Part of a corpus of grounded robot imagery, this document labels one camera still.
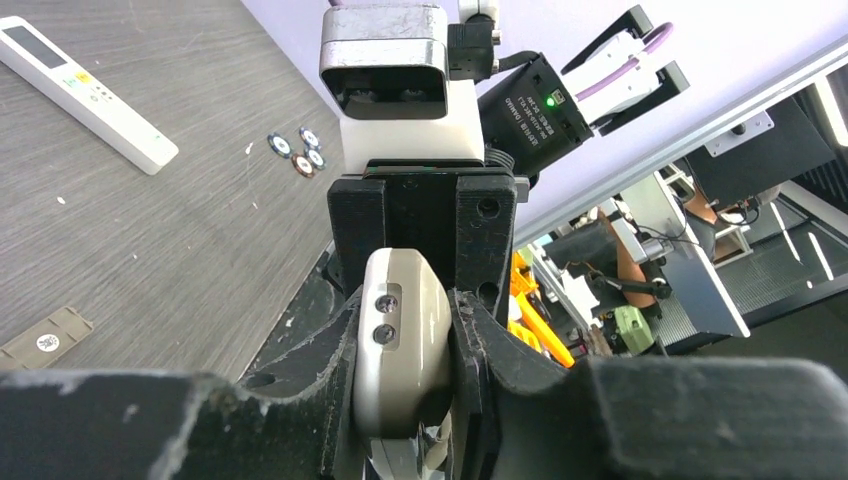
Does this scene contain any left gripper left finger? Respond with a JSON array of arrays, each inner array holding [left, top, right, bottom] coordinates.
[[1, 297, 361, 479]]

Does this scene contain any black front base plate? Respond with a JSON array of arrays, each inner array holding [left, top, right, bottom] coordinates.
[[239, 250, 345, 396]]

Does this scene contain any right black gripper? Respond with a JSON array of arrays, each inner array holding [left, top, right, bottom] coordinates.
[[327, 161, 529, 325]]

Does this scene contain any white battery cover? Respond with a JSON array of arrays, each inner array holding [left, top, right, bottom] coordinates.
[[1, 306, 93, 370]]

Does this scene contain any white remote control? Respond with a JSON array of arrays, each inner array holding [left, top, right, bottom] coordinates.
[[352, 248, 453, 479], [1, 16, 179, 176]]

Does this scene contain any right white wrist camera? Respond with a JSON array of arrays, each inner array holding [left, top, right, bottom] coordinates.
[[319, 4, 484, 175]]

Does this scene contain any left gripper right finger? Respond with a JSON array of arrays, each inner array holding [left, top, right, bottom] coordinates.
[[449, 291, 847, 479]]

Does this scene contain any poker chip two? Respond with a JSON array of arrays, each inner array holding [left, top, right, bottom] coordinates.
[[291, 153, 315, 178]]

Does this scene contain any poker chip three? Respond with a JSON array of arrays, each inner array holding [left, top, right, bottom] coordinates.
[[304, 148, 326, 170]]

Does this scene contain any poker chip one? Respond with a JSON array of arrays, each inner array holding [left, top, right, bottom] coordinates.
[[267, 132, 292, 158]]

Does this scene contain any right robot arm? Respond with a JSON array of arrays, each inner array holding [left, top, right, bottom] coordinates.
[[319, 1, 687, 314]]

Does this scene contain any poker chip four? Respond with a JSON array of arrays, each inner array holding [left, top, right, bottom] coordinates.
[[299, 127, 321, 150]]

